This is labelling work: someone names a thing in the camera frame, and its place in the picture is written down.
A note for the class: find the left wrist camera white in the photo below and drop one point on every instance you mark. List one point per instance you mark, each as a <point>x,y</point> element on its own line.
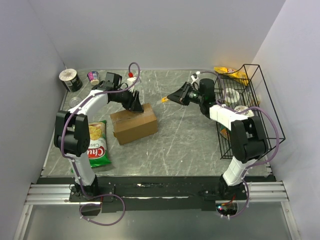
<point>131,79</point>

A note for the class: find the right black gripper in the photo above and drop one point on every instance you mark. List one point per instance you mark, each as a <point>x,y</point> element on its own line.
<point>180,96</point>

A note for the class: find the tin food can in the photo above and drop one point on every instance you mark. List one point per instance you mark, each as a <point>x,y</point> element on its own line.
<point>74,101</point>

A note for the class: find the black wire rack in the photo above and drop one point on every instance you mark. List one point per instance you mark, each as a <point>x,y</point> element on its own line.
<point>256,94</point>

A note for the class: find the green Chuba chips bag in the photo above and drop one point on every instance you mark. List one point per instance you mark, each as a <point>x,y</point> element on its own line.
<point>97,151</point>

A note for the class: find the green packet in rack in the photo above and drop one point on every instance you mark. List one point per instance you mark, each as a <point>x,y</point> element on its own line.
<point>225,133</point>

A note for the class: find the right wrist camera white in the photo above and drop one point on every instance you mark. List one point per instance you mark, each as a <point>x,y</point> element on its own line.
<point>195,77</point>

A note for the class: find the yellow chips bag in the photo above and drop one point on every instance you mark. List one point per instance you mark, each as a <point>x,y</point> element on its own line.
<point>237,75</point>

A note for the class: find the aluminium rail frame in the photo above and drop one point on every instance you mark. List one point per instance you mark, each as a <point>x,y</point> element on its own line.
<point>60,194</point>

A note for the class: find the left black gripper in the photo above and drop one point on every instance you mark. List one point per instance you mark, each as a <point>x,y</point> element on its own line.
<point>133,105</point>

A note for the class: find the yellow utility knife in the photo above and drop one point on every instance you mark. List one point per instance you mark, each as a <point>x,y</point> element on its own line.
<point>163,100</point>

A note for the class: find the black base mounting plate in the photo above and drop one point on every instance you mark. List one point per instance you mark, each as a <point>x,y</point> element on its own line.
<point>148,193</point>

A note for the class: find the brown cardboard express box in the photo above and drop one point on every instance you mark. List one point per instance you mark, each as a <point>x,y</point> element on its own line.
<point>129,126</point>

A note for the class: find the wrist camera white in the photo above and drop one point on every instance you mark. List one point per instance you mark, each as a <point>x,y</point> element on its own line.
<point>195,77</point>
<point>131,79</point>

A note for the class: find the purple yogurt cup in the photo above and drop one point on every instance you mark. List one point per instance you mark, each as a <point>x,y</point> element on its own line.
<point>93,77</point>

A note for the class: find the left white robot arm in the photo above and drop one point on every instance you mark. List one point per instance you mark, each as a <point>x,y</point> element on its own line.
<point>72,133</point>

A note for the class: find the black cylindrical snack can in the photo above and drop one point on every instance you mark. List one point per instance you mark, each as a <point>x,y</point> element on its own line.
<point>70,79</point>

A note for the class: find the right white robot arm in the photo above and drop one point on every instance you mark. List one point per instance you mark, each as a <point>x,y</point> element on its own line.
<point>247,137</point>

